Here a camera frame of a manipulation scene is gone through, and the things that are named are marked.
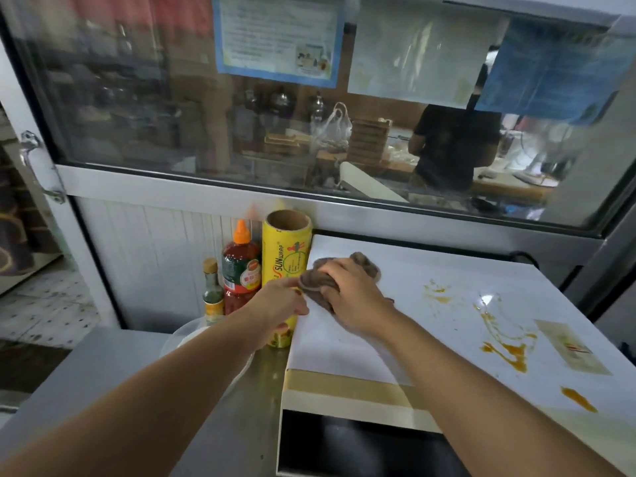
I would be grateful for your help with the person's right hand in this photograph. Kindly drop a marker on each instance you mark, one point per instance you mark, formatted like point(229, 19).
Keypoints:
point(355, 298)

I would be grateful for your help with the person's left hand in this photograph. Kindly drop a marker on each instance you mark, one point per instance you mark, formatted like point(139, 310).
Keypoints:
point(276, 305)

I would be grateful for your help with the person's left fingers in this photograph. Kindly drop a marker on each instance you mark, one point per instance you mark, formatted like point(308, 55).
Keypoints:
point(297, 305)

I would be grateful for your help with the person's right thumb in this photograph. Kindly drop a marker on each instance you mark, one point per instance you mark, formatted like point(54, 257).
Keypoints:
point(329, 295)

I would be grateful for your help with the brown cleaning cloth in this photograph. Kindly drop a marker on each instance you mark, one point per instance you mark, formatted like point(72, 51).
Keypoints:
point(313, 280)

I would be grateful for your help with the person's left forearm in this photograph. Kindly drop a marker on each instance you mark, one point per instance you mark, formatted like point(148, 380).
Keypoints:
point(149, 402)

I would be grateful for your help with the person's right forearm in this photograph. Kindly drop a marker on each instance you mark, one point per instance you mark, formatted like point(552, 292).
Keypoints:
point(477, 402)

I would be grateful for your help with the yellow cling wrap roll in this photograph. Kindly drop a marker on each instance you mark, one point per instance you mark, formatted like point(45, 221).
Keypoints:
point(285, 253)

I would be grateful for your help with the red sauce bottle orange cap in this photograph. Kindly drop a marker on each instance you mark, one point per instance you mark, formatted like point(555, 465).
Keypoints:
point(241, 278)

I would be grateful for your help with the small glass bottle tan cap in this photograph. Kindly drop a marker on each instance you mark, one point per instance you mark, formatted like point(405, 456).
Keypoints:
point(213, 295)

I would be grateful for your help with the tan tape strip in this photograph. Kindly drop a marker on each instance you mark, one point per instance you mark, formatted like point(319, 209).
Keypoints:
point(348, 387)

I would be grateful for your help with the white slanted board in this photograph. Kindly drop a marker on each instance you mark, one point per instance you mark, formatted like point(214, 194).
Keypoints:
point(367, 183)

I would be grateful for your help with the white appliance with black door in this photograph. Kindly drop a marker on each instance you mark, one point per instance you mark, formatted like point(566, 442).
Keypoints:
point(447, 312)

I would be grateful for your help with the stack of wooden boxes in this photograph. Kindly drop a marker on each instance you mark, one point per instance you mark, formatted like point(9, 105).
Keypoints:
point(367, 141)

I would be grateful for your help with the clear plastic bag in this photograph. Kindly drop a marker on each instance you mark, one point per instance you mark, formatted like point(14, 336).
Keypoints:
point(333, 126)

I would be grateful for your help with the orange sauce spill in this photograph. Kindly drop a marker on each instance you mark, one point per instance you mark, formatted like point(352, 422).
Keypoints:
point(507, 350)

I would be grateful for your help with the beige rectangular sticker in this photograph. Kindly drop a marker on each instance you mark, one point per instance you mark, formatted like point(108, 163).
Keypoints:
point(571, 347)

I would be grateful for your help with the white paper sheet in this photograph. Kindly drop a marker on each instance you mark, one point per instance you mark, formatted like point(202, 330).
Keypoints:
point(417, 59)

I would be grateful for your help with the blue bordered paper notice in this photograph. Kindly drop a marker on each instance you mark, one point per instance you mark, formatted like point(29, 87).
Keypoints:
point(268, 34)

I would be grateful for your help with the blue paper sheet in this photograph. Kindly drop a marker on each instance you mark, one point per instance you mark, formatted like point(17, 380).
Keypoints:
point(551, 69)

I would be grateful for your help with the glass window with metal frame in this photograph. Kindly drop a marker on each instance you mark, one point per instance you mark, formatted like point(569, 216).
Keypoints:
point(149, 119)

